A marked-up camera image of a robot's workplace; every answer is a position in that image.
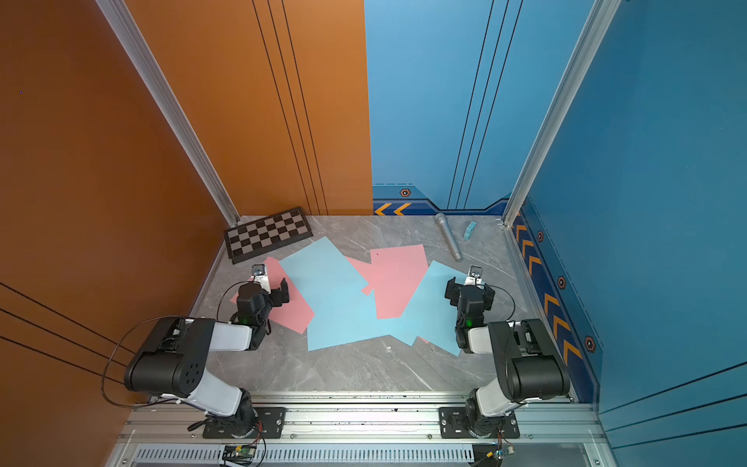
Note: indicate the green circuit board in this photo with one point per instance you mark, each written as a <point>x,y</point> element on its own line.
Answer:
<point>491,455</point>
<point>239,455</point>

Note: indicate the silver microphone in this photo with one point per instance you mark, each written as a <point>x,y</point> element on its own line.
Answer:
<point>443,225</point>

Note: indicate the left green circuit board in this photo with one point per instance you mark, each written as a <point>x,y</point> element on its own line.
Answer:
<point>239,455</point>

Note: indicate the pink paper small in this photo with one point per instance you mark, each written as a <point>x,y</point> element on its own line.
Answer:
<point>367,271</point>

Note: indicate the right green circuit board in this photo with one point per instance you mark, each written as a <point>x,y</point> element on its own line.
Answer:
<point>491,455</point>

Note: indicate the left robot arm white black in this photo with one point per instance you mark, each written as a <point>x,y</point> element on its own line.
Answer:
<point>171,363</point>

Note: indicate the left aluminium corner post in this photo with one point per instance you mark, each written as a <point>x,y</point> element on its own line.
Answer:
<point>124,26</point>

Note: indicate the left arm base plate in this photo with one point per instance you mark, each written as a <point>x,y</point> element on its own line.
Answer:
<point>268,422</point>

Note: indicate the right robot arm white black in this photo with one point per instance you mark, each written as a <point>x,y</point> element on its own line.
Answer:
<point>528,367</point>

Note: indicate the light blue paper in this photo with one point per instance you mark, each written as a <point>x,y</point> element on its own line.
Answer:
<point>325,278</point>
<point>344,316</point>
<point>429,314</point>

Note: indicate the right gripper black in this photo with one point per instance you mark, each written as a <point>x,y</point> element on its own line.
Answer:
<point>455,290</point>

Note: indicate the right aluminium corner post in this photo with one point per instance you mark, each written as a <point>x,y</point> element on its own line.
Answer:
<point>595,28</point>

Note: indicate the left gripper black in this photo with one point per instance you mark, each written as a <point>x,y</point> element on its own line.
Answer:
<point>275,295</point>

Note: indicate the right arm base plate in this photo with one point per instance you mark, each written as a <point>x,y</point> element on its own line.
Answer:
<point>456,424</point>

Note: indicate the aluminium rail frame front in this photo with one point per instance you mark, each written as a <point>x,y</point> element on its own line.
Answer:
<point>366,429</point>

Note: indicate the black white checkerboard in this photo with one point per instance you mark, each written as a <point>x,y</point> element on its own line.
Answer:
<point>264,235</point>

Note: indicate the aluminium corner post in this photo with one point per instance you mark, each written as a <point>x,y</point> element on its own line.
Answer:
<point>124,26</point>
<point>595,28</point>

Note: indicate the small teal block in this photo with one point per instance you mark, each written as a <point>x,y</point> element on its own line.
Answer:
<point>469,231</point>

